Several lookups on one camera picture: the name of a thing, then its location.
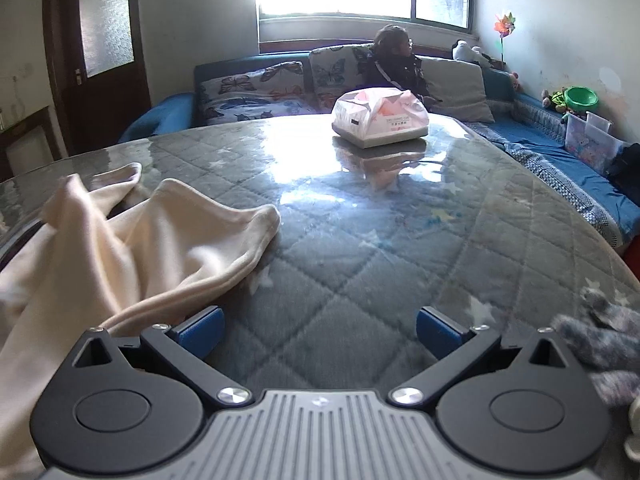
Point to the cream cotton garment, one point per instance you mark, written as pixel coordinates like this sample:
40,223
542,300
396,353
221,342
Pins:
150,240

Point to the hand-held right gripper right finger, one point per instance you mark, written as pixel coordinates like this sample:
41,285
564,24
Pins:
436,334

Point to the small pink toy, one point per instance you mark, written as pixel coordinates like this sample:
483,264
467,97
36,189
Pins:
515,80

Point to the long butterfly print cushion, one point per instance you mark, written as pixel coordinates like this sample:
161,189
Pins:
250,95

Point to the black backpack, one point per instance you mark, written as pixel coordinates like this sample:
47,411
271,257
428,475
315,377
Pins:
627,167

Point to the pink tissue pack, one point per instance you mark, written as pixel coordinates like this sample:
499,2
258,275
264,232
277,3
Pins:
380,120

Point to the green plastic bowl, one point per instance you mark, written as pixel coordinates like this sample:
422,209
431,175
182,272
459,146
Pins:
581,97

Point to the clear plastic storage box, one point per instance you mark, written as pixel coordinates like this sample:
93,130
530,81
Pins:
590,142

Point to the white plush toy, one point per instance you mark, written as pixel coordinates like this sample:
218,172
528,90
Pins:
465,51

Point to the green plush toy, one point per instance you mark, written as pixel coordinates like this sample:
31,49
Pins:
555,101

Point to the brown wooden door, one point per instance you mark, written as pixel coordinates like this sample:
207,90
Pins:
107,110

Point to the square butterfly print cushion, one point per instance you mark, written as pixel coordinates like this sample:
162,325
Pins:
335,72

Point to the grey fuzzy cloth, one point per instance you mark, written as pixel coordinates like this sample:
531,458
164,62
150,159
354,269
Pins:
605,345

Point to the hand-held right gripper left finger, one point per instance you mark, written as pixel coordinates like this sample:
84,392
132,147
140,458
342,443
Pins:
202,334

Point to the blue sofa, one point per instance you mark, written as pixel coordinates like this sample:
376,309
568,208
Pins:
170,112

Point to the colourful pinwheel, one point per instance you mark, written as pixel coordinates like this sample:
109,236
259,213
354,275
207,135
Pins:
504,27

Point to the grey cushion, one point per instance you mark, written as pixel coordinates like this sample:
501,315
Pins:
457,90

